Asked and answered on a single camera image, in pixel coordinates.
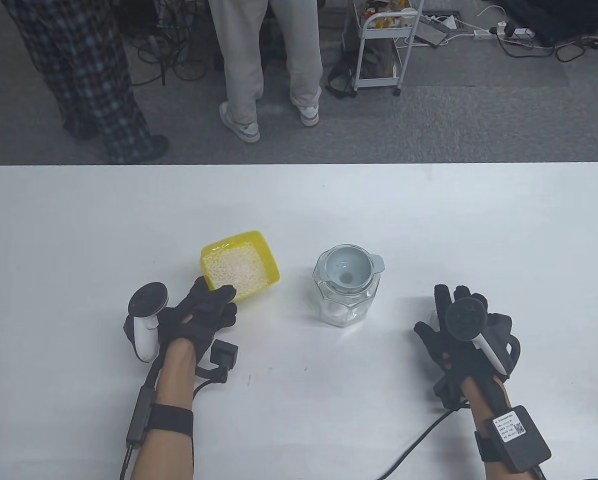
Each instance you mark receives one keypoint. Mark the person's right hand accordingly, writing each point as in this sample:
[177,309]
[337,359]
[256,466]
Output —
[458,352]

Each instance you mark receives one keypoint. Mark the person's left hand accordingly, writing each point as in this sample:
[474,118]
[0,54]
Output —
[194,320]

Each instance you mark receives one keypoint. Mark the clear glass jar lid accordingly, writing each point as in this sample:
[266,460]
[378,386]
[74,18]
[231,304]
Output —
[433,317]

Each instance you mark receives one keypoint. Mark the yellow plastic container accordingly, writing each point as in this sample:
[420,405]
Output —
[271,265]

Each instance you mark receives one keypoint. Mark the clear glass jar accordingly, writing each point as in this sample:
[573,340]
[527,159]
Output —
[344,312]

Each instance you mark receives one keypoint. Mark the pale blue funnel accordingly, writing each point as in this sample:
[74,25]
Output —
[341,265]

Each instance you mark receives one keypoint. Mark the person's right forearm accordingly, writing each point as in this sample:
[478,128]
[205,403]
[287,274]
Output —
[474,395]

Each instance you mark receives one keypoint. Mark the person's left forearm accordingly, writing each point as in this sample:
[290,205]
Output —
[176,370]

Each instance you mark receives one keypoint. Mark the plain black forearm box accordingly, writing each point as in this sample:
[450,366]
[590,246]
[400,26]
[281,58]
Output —
[171,419]

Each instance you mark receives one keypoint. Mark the black and white controller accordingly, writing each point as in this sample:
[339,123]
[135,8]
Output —
[146,330]
[465,317]

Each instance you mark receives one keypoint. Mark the black box with white label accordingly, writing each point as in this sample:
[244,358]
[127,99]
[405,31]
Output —
[526,447]

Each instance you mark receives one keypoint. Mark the white sneaker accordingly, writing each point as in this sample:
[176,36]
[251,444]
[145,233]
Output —
[241,127]
[306,112]

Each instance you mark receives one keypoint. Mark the black bag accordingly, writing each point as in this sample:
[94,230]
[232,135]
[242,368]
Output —
[341,80]

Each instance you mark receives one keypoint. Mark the white power strip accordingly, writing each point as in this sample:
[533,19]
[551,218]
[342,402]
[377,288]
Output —
[521,34]

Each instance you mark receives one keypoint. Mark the white wheeled cart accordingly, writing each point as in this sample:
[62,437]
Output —
[384,31]

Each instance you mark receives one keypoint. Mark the black fabric bundle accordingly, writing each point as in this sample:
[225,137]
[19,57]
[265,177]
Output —
[554,15]

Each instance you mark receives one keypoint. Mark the pile of colourful packets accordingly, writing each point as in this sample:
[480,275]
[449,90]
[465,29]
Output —
[391,7]

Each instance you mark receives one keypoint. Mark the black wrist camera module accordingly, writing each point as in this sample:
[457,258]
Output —
[224,355]
[449,392]

